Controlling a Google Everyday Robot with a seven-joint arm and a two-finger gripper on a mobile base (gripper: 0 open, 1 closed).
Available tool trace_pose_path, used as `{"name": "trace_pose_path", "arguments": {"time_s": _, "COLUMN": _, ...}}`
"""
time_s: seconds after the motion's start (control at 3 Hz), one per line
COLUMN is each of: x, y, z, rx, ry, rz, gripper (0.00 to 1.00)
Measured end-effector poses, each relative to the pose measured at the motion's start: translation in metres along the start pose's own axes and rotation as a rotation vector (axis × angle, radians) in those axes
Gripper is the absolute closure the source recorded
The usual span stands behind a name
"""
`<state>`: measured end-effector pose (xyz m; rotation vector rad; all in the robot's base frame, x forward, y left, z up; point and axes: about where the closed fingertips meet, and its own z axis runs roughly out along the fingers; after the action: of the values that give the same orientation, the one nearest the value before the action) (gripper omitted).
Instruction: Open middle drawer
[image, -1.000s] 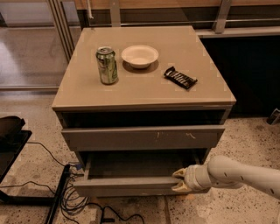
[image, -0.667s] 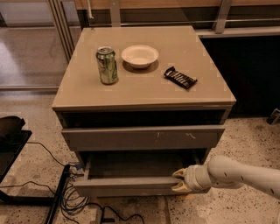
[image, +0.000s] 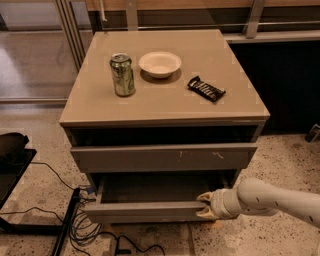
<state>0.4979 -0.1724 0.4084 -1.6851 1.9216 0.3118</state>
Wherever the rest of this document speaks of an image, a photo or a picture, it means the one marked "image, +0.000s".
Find coiled black cables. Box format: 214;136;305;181
0;161;166;256

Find grey drawer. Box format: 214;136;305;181
85;172;229;224
71;143;257;173

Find green soda can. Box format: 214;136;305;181
109;53;135;97

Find grey three-drawer cabinet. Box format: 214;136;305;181
59;29;271;225

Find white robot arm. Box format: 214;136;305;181
197;178;320;256

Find grey top drawer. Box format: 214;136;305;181
71;143;257;173

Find black snack bar wrapper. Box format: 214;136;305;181
187;76;226;103

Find metal railing frame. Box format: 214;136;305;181
51;0;320;67

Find white bowl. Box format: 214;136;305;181
138;51;182;79

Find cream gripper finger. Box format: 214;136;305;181
197;192;213;202
196;206;216;220

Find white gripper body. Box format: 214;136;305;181
211;189;241;219

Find black metal stand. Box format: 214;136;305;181
0;132;82;256

